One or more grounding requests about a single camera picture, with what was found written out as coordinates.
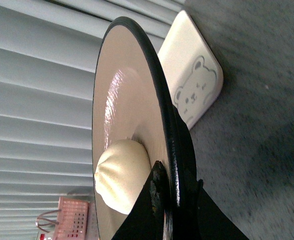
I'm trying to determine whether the grey pleated curtain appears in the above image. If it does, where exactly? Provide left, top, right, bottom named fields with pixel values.
left=0, top=0, right=184, bottom=240

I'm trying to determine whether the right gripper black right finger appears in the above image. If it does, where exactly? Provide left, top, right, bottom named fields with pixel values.
left=173, top=172, right=248, bottom=240

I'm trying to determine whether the white bear print tray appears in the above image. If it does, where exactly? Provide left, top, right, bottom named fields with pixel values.
left=158, top=10, right=224, bottom=129

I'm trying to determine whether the brown plate with black rim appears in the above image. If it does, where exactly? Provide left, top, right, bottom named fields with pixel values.
left=92, top=16, right=196, bottom=240

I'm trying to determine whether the white steamed bun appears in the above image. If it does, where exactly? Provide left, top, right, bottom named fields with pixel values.
left=94, top=139, right=151, bottom=215

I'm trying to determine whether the pink plastic basket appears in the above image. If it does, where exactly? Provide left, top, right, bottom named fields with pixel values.
left=35, top=196, right=89, bottom=240

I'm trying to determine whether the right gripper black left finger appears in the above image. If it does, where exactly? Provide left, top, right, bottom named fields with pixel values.
left=113, top=161, right=167, bottom=240

